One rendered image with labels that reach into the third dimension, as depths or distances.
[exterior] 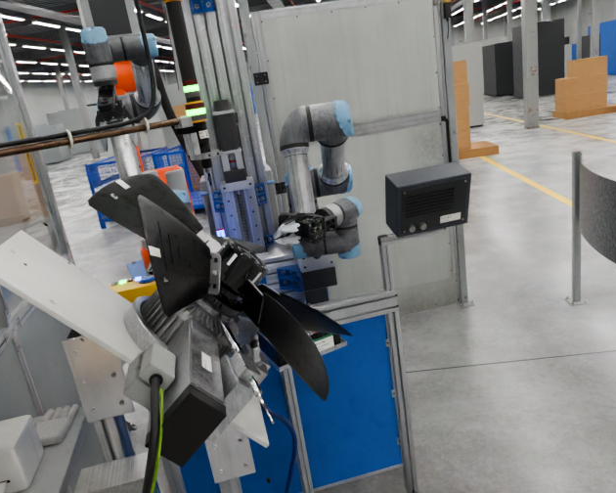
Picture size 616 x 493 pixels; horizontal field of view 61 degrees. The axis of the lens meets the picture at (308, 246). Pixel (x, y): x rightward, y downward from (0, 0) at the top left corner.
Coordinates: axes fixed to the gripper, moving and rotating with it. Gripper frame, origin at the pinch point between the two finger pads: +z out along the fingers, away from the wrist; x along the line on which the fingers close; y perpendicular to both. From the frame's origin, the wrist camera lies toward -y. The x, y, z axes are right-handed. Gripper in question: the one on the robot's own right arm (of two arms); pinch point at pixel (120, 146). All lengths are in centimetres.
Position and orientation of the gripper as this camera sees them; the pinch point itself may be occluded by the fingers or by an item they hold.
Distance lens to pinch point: 178.3
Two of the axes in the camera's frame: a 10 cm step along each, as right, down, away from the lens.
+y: -2.1, -2.6, 9.4
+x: -9.7, 2.0, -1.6
